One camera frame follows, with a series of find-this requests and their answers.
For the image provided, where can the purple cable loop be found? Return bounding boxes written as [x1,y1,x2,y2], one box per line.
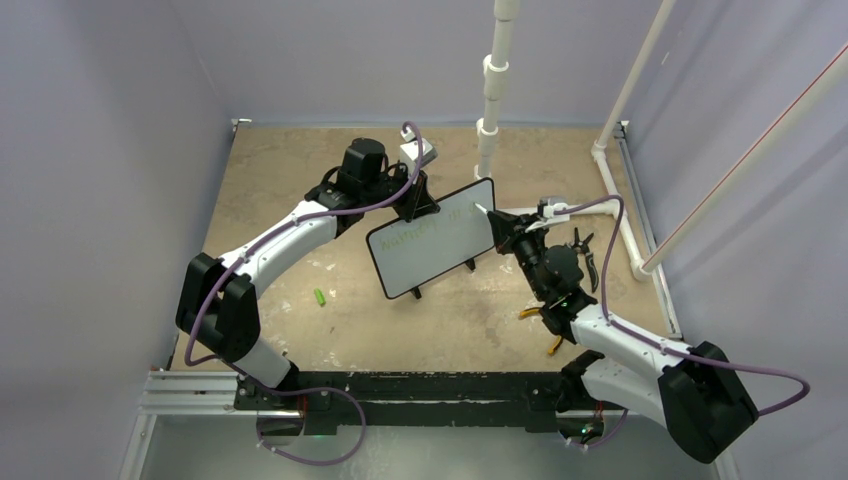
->
[256,384,371,467]

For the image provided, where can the yellow-handled pliers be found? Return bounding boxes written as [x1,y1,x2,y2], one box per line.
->
[518,305,564,357]

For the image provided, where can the small black-framed whiteboard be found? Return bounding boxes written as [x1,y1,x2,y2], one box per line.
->
[366,178,495,300]

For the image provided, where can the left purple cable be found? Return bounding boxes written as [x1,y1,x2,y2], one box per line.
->
[183,121,426,368]

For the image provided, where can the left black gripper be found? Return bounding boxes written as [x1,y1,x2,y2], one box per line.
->
[363,161,440,224]

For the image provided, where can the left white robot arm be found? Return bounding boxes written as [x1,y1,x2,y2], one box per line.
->
[175,134,439,409]

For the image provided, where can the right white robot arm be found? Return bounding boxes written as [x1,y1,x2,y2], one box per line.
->
[486,210,760,463]

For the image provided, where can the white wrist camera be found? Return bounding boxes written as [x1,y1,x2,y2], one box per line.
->
[526,196,570,232]
[399,139,438,173]

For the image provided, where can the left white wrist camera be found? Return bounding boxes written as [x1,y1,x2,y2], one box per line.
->
[399,139,438,173]

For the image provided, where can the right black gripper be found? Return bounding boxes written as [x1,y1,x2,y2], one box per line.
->
[490,210,552,300]

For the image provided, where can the white PVC pipe frame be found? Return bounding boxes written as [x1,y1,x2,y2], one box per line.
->
[474,1,847,281]

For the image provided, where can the black-handled wire stripper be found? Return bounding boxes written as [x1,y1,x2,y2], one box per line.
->
[569,227,600,293]

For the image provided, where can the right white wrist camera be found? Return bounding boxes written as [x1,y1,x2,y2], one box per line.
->
[526,196,570,232]

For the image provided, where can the green marker cap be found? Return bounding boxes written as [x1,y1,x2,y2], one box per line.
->
[314,288,326,307]

